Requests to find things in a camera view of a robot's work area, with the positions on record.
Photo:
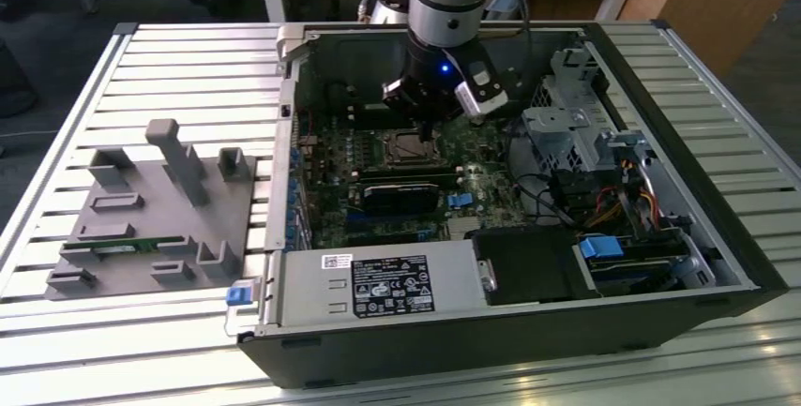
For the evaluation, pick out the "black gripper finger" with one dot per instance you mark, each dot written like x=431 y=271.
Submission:
x=429 y=131

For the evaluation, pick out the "silver CPU chip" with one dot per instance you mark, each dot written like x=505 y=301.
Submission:
x=406 y=145

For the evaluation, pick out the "CPU socket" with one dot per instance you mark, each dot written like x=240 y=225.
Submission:
x=385 y=155

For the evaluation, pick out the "black RAM slot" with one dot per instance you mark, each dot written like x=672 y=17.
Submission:
x=406 y=171
x=370 y=108
x=375 y=120
x=406 y=180

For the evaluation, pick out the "green motherboard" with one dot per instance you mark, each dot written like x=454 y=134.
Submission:
x=494 y=181

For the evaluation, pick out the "black graphics card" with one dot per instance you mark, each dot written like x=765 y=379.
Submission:
x=401 y=199

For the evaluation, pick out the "blue board connector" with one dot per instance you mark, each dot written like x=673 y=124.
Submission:
x=459 y=199

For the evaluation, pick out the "perforated metal drive cage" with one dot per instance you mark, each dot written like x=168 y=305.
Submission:
x=550 y=129

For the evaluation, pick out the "silver finned heatsink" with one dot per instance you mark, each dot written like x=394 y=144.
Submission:
x=466 y=227

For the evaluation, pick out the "black plastic shroud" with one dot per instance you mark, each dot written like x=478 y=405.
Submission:
x=531 y=265

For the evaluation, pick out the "blue disk carrier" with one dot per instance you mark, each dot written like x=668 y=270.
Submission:
x=601 y=249

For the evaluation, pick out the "silver power supply unit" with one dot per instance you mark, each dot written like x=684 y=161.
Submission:
x=312 y=293

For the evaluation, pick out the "grey parts rack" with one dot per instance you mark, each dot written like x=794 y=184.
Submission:
x=163 y=218

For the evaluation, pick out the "blue case latch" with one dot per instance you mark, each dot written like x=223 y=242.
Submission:
x=239 y=296

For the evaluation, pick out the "black PC case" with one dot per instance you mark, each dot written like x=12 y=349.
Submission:
x=438 y=354

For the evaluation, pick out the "green RAM stick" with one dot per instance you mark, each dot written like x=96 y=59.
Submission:
x=147 y=243

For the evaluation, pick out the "wooden cabinet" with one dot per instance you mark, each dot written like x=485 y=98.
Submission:
x=720 y=3

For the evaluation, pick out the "black rounded floor object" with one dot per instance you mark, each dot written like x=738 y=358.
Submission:
x=12 y=87

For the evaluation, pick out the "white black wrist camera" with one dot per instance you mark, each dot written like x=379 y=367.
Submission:
x=482 y=92

